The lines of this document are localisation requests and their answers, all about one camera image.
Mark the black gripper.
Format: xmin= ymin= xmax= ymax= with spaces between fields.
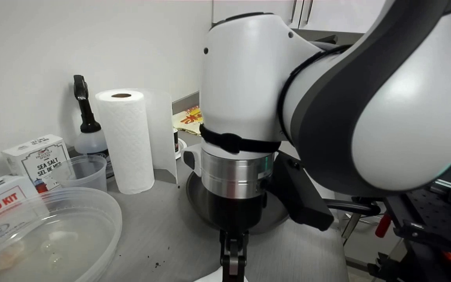
xmin=206 ymin=193 xmax=265 ymax=282

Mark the white first aid kit box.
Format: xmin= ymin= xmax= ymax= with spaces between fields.
xmin=0 ymin=174 xmax=49 ymax=248

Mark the white bottle with black dispenser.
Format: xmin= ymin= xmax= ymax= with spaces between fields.
xmin=71 ymin=74 xmax=107 ymax=155

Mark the black camera cable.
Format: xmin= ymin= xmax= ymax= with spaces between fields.
xmin=198 ymin=124 xmax=281 ymax=157

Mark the white sea salt box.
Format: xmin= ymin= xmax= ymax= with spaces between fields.
xmin=1 ymin=133 xmax=76 ymax=195

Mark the white paper towel roll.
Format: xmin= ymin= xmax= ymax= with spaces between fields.
xmin=93 ymin=88 xmax=156 ymax=196

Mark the dark nonstick frying pan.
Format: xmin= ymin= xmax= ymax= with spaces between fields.
xmin=184 ymin=171 xmax=381 ymax=235

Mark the red clamp handle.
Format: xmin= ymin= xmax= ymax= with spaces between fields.
xmin=374 ymin=210 xmax=394 ymax=240

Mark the black optical breadboard table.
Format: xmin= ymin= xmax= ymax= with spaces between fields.
xmin=380 ymin=177 xmax=451 ymax=282

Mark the small clear plastic container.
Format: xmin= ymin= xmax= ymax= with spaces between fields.
xmin=59 ymin=154 xmax=109 ymax=193

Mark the silver clamp lever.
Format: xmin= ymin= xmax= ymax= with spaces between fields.
xmin=339 ymin=210 xmax=363 ymax=248

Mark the large clear plastic container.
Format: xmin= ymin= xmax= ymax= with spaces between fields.
xmin=0 ymin=187 xmax=123 ymax=282

